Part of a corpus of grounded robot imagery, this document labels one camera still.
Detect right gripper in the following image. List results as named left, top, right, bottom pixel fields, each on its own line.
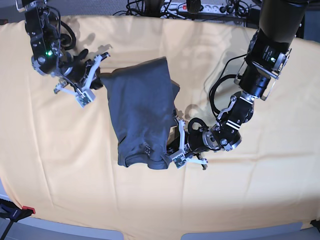
left=53, top=51, right=110, bottom=96

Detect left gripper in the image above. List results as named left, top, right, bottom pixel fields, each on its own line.
left=166, top=109, right=209, bottom=171

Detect grey-blue T-shirt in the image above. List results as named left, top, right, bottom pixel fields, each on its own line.
left=100, top=57, right=180, bottom=170

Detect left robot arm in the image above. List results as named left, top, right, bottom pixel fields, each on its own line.
left=167, top=0, right=310, bottom=170

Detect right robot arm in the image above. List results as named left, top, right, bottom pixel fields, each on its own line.
left=16, top=0, right=109, bottom=99

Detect yellow table cloth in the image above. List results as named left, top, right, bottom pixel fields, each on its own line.
left=0, top=16, right=320, bottom=240

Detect white power strip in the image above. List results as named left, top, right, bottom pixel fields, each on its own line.
left=160, top=0, right=248, bottom=17

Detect black clamp right corner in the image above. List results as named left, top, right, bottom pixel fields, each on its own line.
left=310, top=219, right=320, bottom=232

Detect blue red bar clamp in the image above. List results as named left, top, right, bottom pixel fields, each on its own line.
left=0, top=199, right=36, bottom=240

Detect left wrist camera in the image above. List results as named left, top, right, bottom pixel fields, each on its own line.
left=170, top=150, right=187, bottom=169

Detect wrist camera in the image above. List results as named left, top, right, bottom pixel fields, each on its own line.
left=75, top=89, right=96, bottom=108
left=170, top=150, right=187, bottom=169

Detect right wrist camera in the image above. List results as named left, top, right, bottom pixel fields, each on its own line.
left=75, top=89, right=96, bottom=108

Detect black tangled cables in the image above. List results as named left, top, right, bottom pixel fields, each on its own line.
left=112, top=0, right=176, bottom=19

